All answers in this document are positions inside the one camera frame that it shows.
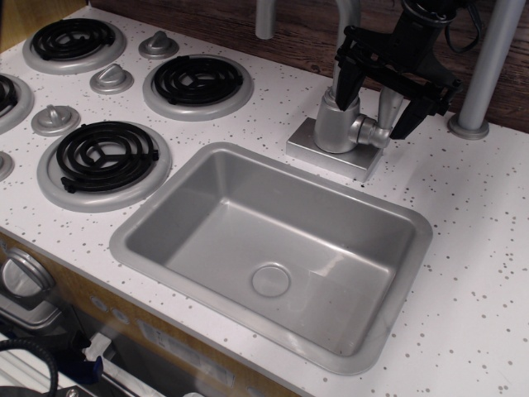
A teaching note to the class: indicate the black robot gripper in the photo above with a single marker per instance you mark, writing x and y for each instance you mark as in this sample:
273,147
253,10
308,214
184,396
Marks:
402,60

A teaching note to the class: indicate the silver faucet lever handle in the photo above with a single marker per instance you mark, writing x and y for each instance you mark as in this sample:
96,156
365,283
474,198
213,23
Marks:
367,131

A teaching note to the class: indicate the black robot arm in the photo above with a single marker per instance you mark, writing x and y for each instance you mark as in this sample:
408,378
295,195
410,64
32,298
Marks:
444,10

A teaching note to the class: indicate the silver toy faucet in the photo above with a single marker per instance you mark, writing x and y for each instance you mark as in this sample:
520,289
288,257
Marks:
331,141

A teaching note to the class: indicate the grey support pole with base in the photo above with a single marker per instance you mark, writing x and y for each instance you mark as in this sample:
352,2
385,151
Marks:
470,122

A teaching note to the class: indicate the grey plastic sink basin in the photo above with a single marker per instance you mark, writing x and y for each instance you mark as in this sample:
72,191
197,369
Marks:
320,269

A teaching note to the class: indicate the back right stove burner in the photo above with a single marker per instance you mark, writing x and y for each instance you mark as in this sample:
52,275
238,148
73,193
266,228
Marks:
197,88

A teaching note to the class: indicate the silver knob top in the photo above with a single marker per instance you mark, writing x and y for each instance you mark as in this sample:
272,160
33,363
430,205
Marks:
158,47

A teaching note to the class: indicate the silver knob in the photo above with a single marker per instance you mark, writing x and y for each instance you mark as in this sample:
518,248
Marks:
55,120
111,80
158,47

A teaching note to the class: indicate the silver knob middle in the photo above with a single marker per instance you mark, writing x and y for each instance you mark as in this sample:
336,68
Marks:
111,80

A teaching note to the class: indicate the front right stove burner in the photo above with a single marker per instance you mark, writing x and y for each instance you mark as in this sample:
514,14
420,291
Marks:
104,166

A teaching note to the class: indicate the back left stove burner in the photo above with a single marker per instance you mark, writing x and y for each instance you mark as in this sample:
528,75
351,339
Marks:
73,46

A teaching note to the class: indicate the silver knob lower left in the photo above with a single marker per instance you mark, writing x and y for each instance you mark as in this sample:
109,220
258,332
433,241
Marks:
55,120

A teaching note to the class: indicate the left edge stove burner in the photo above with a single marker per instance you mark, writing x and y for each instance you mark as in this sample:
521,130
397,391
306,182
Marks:
17,101

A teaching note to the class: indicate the silver knob left edge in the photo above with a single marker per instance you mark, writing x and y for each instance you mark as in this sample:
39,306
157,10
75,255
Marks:
6,165

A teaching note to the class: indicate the silver oven dial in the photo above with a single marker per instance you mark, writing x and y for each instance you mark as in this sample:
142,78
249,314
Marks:
24,279

